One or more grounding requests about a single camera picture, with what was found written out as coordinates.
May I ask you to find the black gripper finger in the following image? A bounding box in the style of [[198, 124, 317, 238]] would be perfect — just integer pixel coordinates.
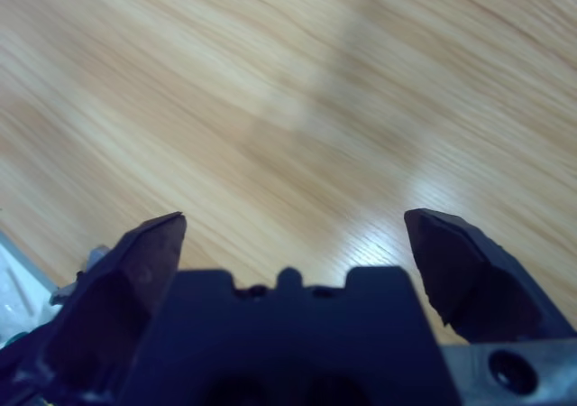
[[403, 208, 564, 346], [42, 211, 188, 389]]

